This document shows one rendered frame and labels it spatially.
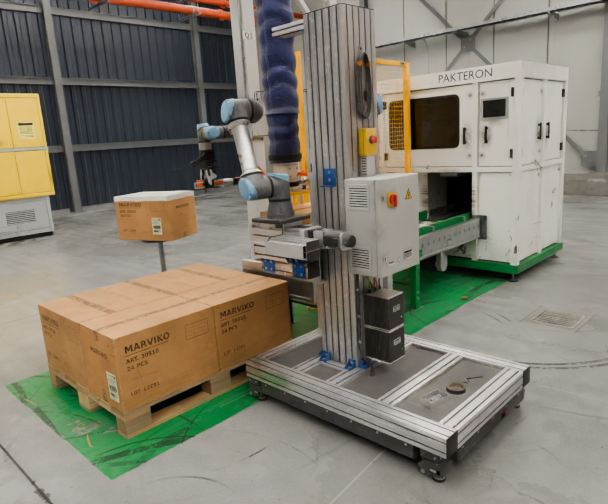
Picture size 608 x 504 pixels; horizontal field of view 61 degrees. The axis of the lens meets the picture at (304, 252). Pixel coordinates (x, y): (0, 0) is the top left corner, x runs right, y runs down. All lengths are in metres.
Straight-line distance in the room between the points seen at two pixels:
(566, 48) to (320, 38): 9.42
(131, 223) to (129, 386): 2.43
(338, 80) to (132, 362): 1.72
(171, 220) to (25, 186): 5.78
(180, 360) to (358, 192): 1.32
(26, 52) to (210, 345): 11.60
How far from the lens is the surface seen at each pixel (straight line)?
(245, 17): 4.73
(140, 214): 4.91
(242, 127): 2.73
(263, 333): 3.29
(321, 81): 2.67
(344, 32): 2.62
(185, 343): 2.94
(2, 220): 10.23
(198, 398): 3.15
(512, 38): 12.24
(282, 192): 2.69
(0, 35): 13.91
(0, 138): 10.18
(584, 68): 11.69
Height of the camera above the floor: 1.44
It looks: 12 degrees down
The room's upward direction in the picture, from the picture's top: 4 degrees counter-clockwise
